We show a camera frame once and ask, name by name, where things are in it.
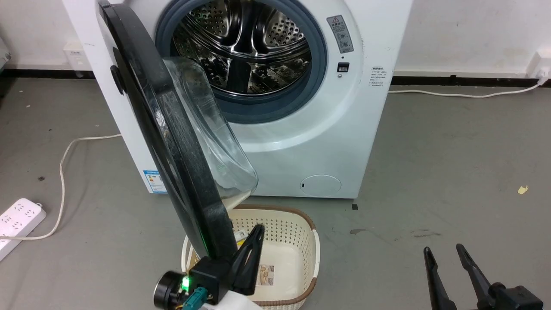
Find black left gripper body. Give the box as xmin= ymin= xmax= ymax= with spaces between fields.
xmin=188 ymin=256 xmax=232 ymax=304

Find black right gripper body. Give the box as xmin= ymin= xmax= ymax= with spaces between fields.
xmin=484 ymin=282 xmax=544 ymax=310

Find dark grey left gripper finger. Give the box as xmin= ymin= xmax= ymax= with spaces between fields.
xmin=228 ymin=224 xmax=266 ymax=296

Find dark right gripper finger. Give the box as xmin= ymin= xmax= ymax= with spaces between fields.
xmin=456 ymin=243 xmax=492 ymax=310
xmin=423 ymin=246 xmax=458 ymax=310

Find black round glass washer door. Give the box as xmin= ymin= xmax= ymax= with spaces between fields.
xmin=97 ymin=0 xmax=259 ymax=261

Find white front-load washing machine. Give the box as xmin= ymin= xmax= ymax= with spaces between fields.
xmin=62 ymin=0 xmax=414 ymax=199

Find paper label sticker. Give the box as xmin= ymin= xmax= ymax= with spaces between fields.
xmin=257 ymin=264 xmax=276 ymax=287

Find cream plastic laundry basket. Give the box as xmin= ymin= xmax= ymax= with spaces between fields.
xmin=181 ymin=205 xmax=321 ymax=307

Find white power strip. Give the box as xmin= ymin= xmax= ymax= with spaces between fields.
xmin=0 ymin=198 xmax=47 ymax=261

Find perforated steel washer drum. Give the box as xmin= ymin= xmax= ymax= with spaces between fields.
xmin=171 ymin=0 xmax=313 ymax=96

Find teal cable connector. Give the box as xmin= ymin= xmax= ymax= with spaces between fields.
xmin=183 ymin=287 xmax=210 ymax=310

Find white power strip cable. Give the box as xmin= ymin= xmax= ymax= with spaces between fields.
xmin=0 ymin=134 xmax=123 ymax=241

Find white washer power cable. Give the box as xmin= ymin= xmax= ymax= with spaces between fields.
xmin=387 ymin=82 xmax=542 ymax=99

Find white wall socket with plug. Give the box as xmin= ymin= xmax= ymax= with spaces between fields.
xmin=527 ymin=51 xmax=551 ymax=86

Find white wall outlet plate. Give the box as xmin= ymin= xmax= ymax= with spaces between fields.
xmin=63 ymin=42 xmax=87 ymax=72

